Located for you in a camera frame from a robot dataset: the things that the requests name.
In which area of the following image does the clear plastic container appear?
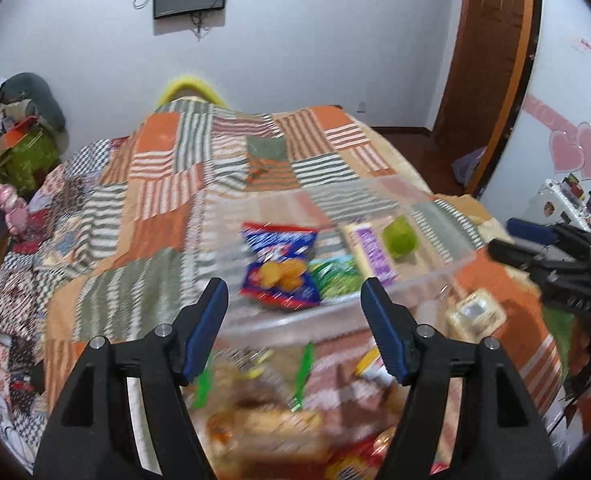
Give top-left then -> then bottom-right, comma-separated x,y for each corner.
202,175 -> 479,347

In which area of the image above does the blue cookie packet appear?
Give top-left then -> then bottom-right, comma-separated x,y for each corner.
239,222 -> 323,309

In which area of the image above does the green stick wrapper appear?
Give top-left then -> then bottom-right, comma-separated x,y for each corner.
289,342 -> 317,412
191,357 -> 215,410

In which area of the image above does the clear wrapped pastry packet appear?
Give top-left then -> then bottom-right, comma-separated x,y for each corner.
447,289 -> 507,337

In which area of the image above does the green lime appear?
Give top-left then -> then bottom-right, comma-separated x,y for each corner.
381,216 -> 421,260

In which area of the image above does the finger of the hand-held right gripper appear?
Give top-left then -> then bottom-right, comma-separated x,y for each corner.
507,218 -> 591,250
487,239 -> 551,273

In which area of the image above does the wooden door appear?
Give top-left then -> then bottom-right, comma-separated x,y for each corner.
432,0 -> 532,162

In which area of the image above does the monitor cable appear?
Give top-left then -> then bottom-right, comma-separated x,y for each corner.
189,10 -> 212,42

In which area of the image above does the brown snack packet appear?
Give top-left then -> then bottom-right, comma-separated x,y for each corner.
325,374 -> 407,432

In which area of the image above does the grey cloth bundle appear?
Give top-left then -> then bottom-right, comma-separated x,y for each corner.
0,72 -> 67,134

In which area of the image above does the white appliance with stickers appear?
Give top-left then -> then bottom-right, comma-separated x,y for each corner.
522,179 -> 591,235

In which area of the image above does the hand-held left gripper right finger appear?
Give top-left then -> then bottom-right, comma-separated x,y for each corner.
360,277 -> 559,480

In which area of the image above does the clear packet of biscuits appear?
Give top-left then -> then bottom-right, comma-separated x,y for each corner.
204,394 -> 327,463

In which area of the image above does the wooden door frame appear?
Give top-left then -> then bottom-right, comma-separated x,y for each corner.
468,0 -> 545,202

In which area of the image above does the red snack packet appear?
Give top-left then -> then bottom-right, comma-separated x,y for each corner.
324,427 -> 450,480

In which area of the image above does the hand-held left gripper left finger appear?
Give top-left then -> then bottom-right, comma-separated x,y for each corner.
32,277 -> 229,480

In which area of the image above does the pink heart wall decoration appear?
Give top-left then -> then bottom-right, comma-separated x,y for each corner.
547,122 -> 591,179

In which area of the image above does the yellow and purple snack packet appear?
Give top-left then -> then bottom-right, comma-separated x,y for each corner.
343,221 -> 401,287

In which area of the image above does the purple cloth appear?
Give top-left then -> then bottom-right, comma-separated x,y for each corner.
450,147 -> 489,187

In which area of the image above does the yellow pillow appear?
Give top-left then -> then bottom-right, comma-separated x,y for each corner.
156,74 -> 234,111

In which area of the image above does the green patterned bag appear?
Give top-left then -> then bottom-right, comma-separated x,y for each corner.
0,127 -> 61,192

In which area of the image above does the green snack packet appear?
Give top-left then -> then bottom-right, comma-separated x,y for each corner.
307,255 -> 364,302

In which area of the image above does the patchwork blanket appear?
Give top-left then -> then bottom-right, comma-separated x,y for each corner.
0,99 -> 576,480

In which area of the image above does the pink doll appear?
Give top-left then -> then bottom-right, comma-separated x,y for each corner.
0,183 -> 29,234

